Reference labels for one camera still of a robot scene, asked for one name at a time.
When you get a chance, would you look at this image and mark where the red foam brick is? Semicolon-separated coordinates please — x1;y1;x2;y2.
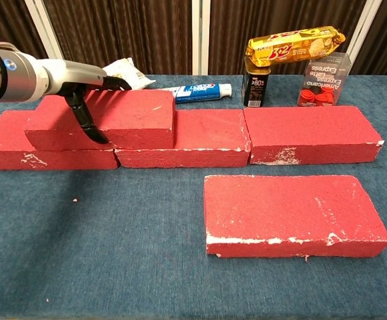
113;109;251;168
242;105;385;165
24;89;177;151
0;109;120;172
203;174;387;259

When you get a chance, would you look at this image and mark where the dark tin can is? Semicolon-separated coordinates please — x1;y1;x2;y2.
242;56;270;108

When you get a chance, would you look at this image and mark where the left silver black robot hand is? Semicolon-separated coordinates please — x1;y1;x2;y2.
41;59;133;145

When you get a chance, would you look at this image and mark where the gold biscuit pack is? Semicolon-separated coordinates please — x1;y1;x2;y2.
245;25;346;68

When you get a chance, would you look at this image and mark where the clear box of red capsules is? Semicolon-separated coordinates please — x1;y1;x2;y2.
296;52;352;108

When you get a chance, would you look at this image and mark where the white partition post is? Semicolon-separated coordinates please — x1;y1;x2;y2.
25;0;70;75
191;0;210;75
344;0;383;64

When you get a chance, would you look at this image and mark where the blue table cloth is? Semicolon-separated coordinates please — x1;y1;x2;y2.
0;73;387;320

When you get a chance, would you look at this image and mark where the blue white toothpaste tube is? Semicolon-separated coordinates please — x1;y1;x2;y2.
159;83;232;104

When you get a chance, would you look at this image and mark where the white green snack bag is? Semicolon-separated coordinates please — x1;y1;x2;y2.
101;57;157;90

